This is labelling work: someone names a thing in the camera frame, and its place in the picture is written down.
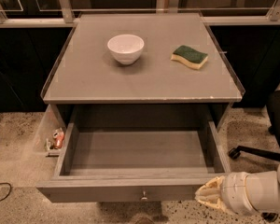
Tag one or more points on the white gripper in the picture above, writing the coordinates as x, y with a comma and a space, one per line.
235, 192

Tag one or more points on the grey top drawer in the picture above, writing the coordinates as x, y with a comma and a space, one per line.
111, 165

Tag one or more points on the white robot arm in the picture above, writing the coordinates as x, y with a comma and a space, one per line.
263, 190

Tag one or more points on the small metal drawer knob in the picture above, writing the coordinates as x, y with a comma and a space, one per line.
144, 197

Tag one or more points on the grey drawer cabinet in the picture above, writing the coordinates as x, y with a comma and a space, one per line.
88, 74

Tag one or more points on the black office chair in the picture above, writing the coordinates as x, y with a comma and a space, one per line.
254, 138

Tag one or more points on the green and yellow sponge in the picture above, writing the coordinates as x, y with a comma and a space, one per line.
190, 57

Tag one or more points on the white ceramic bowl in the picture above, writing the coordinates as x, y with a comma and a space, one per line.
126, 49

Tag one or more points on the metal window frame rail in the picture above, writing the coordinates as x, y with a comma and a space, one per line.
67, 11

